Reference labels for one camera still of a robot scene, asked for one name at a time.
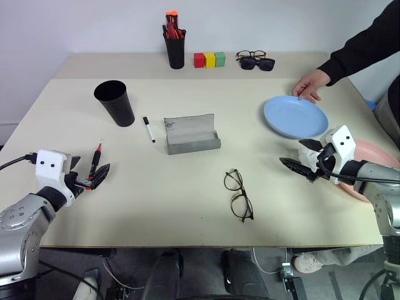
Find open grey glasses case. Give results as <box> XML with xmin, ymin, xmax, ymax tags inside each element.
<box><xmin>162</xmin><ymin>113</ymin><xmax>223</xmax><ymax>156</ymax></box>

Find white marker with black cap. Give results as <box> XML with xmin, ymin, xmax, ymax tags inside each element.
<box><xmin>142</xmin><ymin>116</ymin><xmax>157</xmax><ymax>144</ymax></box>

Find red and black pen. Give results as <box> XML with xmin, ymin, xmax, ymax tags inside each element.
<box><xmin>84</xmin><ymin>142</ymin><xmax>104</xmax><ymax>191</ymax></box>

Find dark rounded shape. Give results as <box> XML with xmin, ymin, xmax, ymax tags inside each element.
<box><xmin>141</xmin><ymin>248</ymin><xmax>184</xmax><ymax>300</ymax></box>
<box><xmin>219</xmin><ymin>248</ymin><xmax>270</xmax><ymax>300</ymax></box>

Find white sneaker with beige trouser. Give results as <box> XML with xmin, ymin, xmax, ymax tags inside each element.
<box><xmin>291</xmin><ymin>245</ymin><xmax>384</xmax><ymax>275</ymax></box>

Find tortoiseshell-framed glasses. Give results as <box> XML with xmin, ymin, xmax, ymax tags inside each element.
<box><xmin>235</xmin><ymin>50</ymin><xmax>267</xmax><ymax>61</ymax></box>

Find black sunglasses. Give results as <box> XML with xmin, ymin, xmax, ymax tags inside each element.
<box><xmin>238</xmin><ymin>57</ymin><xmax>276</xmax><ymax>73</ymax></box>

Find white shoe tip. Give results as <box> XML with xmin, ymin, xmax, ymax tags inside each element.
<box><xmin>72</xmin><ymin>267</ymin><xmax>103</xmax><ymax>300</ymax></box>

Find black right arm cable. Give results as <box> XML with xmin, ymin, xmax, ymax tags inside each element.
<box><xmin>316</xmin><ymin>149</ymin><xmax>400</xmax><ymax>185</ymax></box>

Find orange-capped marker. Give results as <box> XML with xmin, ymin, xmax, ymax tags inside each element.
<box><xmin>165</xmin><ymin>10</ymin><xmax>179</xmax><ymax>32</ymax></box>

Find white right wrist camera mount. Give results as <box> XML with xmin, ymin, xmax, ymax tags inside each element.
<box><xmin>319</xmin><ymin>125</ymin><xmax>358</xmax><ymax>185</ymax></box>

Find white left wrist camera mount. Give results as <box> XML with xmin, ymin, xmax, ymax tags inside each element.
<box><xmin>35</xmin><ymin>149</ymin><xmax>78</xmax><ymax>208</ymax></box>

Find white floor cable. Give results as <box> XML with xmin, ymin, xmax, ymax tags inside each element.
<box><xmin>252</xmin><ymin>247</ymin><xmax>283</xmax><ymax>275</ymax></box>

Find red marker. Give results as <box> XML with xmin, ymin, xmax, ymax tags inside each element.
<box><xmin>166</xmin><ymin>24</ymin><xmax>186</xmax><ymax>41</ymax></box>

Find light blue plate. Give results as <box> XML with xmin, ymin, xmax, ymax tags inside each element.
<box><xmin>262</xmin><ymin>94</ymin><xmax>330</xmax><ymax>140</ymax></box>

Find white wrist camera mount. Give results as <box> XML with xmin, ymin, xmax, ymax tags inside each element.
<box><xmin>319</xmin><ymin>125</ymin><xmax>358</xmax><ymax>185</ymax></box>
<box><xmin>35</xmin><ymin>149</ymin><xmax>78</xmax><ymax>208</ymax></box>

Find person's bare hand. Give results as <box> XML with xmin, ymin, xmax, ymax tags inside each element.
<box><xmin>291</xmin><ymin>69</ymin><xmax>332</xmax><ymax>105</ymax></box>

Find thin black-framed glasses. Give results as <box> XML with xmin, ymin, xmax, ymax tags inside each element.
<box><xmin>223</xmin><ymin>168</ymin><xmax>255</xmax><ymax>223</ymax></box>

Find empty black plastic cup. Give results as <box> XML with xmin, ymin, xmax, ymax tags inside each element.
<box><xmin>93</xmin><ymin>79</ymin><xmax>136</xmax><ymax>128</ymax></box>

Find person's grey trousers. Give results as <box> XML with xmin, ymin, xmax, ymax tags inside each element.
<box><xmin>374</xmin><ymin>73</ymin><xmax>400</xmax><ymax>142</ymax></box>

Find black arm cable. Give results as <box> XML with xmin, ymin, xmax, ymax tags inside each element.
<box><xmin>316</xmin><ymin>149</ymin><xmax>400</xmax><ymax>185</ymax></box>
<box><xmin>0</xmin><ymin>152</ymin><xmax>39</xmax><ymax>171</ymax></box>

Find grey and black floor box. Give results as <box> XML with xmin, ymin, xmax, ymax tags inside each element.
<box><xmin>279</xmin><ymin>261</ymin><xmax>304</xmax><ymax>300</ymax></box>

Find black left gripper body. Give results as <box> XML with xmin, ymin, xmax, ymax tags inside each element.
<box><xmin>63</xmin><ymin>171</ymin><xmax>96</xmax><ymax>199</ymax></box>

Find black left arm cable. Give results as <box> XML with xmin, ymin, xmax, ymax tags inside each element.
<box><xmin>0</xmin><ymin>152</ymin><xmax>39</xmax><ymax>171</ymax></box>

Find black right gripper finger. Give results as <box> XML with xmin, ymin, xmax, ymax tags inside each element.
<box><xmin>278</xmin><ymin>157</ymin><xmax>314</xmax><ymax>179</ymax></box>
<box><xmin>298</xmin><ymin>138</ymin><xmax>324</xmax><ymax>153</ymax></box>

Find pink plate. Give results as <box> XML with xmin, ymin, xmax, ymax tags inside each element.
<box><xmin>338</xmin><ymin>139</ymin><xmax>400</xmax><ymax>204</ymax></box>

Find black cup holding pens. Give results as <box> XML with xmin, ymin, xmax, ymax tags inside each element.
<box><xmin>164</xmin><ymin>28</ymin><xmax>188</xmax><ymax>70</ymax></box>

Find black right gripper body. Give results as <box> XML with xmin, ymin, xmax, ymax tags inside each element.
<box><xmin>307</xmin><ymin>142</ymin><xmax>338</xmax><ymax>184</ymax></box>

